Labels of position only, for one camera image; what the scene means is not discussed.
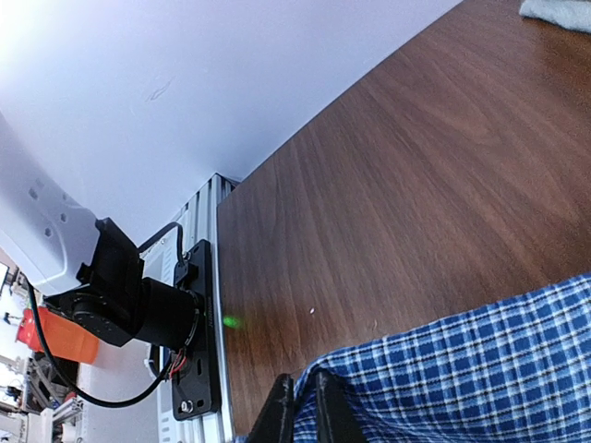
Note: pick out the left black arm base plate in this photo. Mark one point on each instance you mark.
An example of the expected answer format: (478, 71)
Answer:
(198, 332)

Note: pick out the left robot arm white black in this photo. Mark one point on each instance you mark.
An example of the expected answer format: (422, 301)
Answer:
(88, 269)

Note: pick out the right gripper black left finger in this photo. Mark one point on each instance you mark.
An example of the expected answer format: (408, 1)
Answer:
(275, 423)

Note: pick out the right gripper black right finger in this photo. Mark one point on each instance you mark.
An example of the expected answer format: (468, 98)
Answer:
(334, 417)

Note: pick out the blue small-check long sleeve shirt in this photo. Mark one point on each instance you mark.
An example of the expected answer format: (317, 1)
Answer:
(514, 371)

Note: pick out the white folded cloth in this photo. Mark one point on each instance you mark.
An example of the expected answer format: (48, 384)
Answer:
(567, 14)

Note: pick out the orange object in background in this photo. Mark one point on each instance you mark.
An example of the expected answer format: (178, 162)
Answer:
(66, 339)

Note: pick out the front aluminium rail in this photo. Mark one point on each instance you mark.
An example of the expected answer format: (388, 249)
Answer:
(199, 220)

